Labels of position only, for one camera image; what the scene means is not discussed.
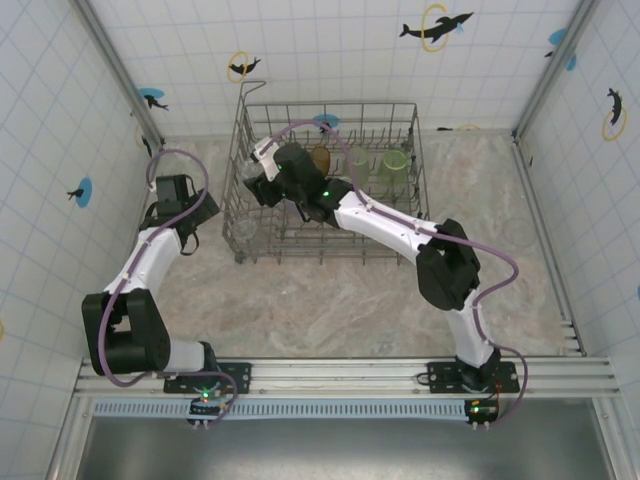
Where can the amber glass cup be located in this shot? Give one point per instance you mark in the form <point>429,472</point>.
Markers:
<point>322,160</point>

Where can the aluminium corner post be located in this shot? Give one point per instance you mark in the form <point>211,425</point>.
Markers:
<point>121,70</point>
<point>539,100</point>

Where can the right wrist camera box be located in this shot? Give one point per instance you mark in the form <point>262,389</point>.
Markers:
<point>267,160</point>

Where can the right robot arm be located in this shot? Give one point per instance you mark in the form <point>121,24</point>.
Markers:
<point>390,225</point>

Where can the black controller board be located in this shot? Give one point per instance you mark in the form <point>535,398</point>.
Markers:
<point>480,411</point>
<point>205,407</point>

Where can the frosted pale green cup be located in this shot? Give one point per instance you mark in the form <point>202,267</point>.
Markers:
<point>359,165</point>

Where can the grey metal panel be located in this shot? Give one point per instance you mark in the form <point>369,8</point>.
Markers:
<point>350,450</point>

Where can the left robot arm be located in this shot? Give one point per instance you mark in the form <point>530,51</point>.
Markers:
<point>150,260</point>

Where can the aluminium floor rail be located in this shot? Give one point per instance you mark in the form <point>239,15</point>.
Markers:
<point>540,210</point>

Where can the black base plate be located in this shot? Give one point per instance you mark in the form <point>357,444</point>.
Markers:
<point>440,375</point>
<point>240,375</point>

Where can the aluminium mounting rail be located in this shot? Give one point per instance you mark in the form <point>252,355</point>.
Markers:
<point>340,375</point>

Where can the green glass cup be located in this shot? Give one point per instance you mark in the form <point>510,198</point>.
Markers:
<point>394,170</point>

